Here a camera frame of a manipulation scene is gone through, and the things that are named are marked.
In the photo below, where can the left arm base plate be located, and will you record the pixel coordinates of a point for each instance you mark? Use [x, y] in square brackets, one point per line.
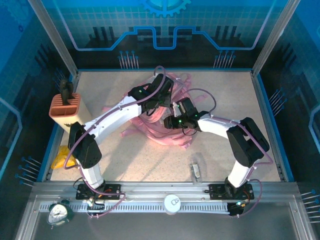
[112, 191]

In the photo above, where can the pink school backpack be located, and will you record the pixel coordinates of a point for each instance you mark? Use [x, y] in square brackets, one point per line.
[160, 135]

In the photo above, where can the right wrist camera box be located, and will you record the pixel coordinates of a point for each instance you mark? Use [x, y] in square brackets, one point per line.
[186, 106]

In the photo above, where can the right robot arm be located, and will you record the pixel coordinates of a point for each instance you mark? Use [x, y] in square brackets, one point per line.
[215, 125]

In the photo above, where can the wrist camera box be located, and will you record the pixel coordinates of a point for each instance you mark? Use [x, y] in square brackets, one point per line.
[186, 106]
[166, 83]

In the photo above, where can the aluminium table rail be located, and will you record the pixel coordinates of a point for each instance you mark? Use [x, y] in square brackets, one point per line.
[160, 187]

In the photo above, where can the white round tin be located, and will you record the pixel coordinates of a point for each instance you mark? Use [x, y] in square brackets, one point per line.
[172, 203]

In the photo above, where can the green alarm clock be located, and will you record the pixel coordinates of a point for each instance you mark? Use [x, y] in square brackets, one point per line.
[58, 215]

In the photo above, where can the aluminium frame post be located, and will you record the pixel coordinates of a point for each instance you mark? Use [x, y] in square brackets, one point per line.
[55, 37]
[275, 37]

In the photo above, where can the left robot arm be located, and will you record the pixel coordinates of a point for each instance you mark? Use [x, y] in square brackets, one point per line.
[112, 117]

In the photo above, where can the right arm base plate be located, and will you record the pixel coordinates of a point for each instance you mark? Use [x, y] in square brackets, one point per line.
[217, 191]

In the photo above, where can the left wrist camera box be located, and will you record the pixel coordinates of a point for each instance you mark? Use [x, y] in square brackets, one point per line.
[166, 83]

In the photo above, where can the clear plastic pen case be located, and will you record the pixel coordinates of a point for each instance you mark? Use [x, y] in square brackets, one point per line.
[196, 171]

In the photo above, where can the beige orange knife block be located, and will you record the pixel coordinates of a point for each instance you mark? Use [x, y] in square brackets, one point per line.
[65, 110]

